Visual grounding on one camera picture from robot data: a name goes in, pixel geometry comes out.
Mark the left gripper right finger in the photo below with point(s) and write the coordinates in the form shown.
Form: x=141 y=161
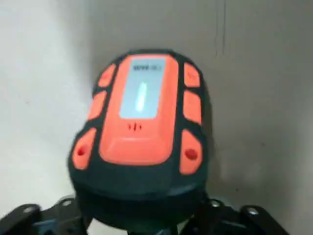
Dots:
x=244 y=220

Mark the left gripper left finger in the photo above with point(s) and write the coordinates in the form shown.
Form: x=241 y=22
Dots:
x=36 y=220

